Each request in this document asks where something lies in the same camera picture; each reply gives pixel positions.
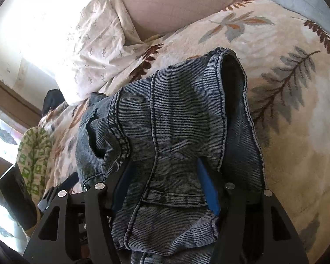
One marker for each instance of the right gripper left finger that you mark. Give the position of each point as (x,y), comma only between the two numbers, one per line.
(75,228)

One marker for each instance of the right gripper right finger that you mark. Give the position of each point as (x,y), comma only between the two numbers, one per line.
(253,226)

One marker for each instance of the blue denim jeans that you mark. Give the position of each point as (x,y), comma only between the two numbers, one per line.
(163,124)

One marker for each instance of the green white patterned quilt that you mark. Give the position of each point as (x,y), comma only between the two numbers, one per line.
(32,160)

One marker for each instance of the black garment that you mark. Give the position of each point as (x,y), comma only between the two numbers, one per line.
(54,102)

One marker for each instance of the leaf pattern bed blanket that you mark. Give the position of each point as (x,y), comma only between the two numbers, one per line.
(287,61)

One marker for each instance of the white patterned pillow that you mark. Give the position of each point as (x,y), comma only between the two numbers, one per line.
(100,52)

